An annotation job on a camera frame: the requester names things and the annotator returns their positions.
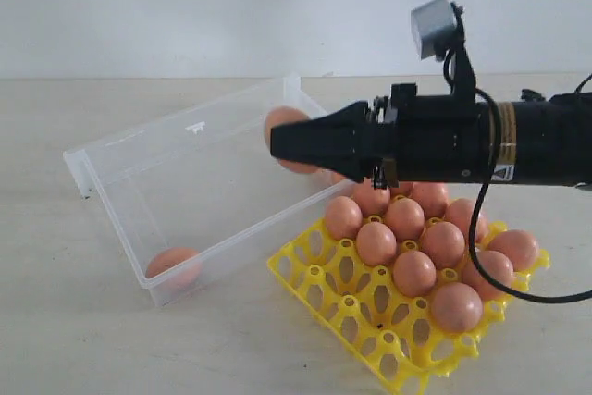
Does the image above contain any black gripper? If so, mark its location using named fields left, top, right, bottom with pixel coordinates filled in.
left=269, top=36, right=486, bottom=188

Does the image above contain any brown egg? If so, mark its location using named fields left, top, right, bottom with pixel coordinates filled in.
left=144, top=247, right=201, bottom=289
left=410, top=182, right=450, bottom=219
left=351, top=179, right=390, bottom=217
left=431, top=282, right=484, bottom=334
left=383, top=198, right=425, bottom=241
left=487, top=229, right=540, bottom=272
left=420, top=221, right=465, bottom=269
left=329, top=170, right=347, bottom=185
left=444, top=198, right=488, bottom=242
left=389, top=181, right=414, bottom=197
left=324, top=196, right=363, bottom=240
left=355, top=221, right=397, bottom=266
left=264, top=105, right=318, bottom=175
left=392, top=251, right=437, bottom=298
left=461, top=250, right=515, bottom=302

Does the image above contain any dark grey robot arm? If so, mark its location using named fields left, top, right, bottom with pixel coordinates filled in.
left=269, top=44, right=591, bottom=189

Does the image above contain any clear plastic storage box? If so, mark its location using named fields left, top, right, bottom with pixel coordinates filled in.
left=80, top=76, right=349, bottom=306

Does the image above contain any yellow plastic egg tray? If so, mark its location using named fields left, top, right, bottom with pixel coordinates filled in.
left=266, top=195, right=552, bottom=395

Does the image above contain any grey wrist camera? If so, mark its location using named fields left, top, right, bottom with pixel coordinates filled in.
left=410, top=0, right=464, bottom=61

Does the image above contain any black cable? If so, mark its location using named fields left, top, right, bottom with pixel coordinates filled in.
left=441, top=6, right=592, bottom=306

